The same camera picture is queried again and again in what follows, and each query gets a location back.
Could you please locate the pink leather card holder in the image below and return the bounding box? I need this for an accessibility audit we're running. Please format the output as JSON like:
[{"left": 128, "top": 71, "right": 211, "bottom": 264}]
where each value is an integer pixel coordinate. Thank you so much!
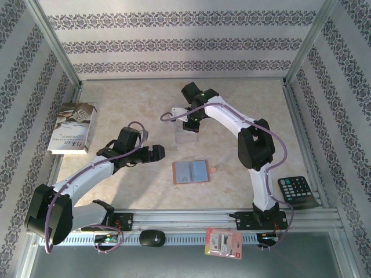
[{"left": 172, "top": 159, "right": 217, "bottom": 185}]

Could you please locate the silver VIP card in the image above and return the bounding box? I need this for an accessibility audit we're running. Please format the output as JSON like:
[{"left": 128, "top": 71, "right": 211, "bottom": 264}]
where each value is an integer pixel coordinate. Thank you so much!
[
  {"left": 176, "top": 162, "right": 191, "bottom": 182},
  {"left": 192, "top": 160, "right": 208, "bottom": 180}
]

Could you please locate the clear plastic bag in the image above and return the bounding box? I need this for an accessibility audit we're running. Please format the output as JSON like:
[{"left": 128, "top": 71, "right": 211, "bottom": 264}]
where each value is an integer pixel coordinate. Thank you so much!
[{"left": 173, "top": 120, "right": 201, "bottom": 145}]

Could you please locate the white paperback book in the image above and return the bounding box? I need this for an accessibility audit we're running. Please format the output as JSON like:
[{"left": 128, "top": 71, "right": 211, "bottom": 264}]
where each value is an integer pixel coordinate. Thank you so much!
[{"left": 47, "top": 101, "right": 98, "bottom": 156}]

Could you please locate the black computer mouse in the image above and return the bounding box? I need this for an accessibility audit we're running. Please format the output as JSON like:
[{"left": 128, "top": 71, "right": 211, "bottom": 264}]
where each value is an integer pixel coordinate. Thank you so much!
[{"left": 139, "top": 229, "right": 166, "bottom": 248}]

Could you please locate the green circuit board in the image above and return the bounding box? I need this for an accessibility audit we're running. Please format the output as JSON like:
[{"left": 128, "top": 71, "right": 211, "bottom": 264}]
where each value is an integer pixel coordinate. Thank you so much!
[{"left": 94, "top": 234, "right": 120, "bottom": 244}]

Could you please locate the red USB drive blister pack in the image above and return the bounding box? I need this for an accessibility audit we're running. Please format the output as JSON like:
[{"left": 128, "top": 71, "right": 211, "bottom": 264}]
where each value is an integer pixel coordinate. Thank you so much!
[{"left": 204, "top": 227, "right": 243, "bottom": 261}]

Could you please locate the grey metal plate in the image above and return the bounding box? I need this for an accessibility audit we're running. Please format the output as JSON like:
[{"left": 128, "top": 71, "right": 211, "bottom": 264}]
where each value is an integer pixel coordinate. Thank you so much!
[{"left": 28, "top": 231, "right": 353, "bottom": 278}]

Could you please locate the black remote control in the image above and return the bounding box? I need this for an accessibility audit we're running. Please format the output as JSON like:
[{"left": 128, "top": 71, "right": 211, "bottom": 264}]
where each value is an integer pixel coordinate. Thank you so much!
[{"left": 277, "top": 175, "right": 322, "bottom": 210}]

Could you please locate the aluminium frame back rail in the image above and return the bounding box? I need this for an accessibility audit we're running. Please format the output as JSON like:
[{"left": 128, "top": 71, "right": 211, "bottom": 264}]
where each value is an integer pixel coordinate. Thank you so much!
[{"left": 79, "top": 75, "right": 286, "bottom": 83}]

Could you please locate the aluminium mounting rail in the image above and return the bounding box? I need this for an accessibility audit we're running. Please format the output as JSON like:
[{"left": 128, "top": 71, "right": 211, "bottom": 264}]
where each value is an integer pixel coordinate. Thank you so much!
[{"left": 114, "top": 208, "right": 340, "bottom": 232}]

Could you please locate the aluminium frame side rail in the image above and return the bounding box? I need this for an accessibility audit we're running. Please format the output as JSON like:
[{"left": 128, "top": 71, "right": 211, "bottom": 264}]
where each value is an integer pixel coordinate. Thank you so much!
[
  {"left": 40, "top": 83, "right": 85, "bottom": 211},
  {"left": 282, "top": 82, "right": 331, "bottom": 209}
]

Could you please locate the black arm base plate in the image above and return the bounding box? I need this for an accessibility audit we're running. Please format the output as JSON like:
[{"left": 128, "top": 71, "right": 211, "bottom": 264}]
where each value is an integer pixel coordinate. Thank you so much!
[
  {"left": 234, "top": 211, "right": 288, "bottom": 231},
  {"left": 111, "top": 213, "right": 134, "bottom": 232}
]

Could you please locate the perforated metal cable tray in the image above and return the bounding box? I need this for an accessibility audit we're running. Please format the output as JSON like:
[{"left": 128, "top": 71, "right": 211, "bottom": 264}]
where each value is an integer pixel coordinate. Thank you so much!
[{"left": 39, "top": 233, "right": 259, "bottom": 247}]

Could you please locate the purple cable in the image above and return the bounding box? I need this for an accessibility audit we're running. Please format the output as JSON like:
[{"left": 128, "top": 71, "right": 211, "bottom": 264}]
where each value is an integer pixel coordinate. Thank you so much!
[
  {"left": 160, "top": 103, "right": 295, "bottom": 251},
  {"left": 43, "top": 120, "right": 147, "bottom": 255}
]

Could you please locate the aluminium frame post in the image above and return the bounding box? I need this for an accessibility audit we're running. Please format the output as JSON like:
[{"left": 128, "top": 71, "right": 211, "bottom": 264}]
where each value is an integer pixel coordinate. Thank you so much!
[
  {"left": 24, "top": 0, "right": 83, "bottom": 89},
  {"left": 282, "top": 0, "right": 340, "bottom": 87}
]

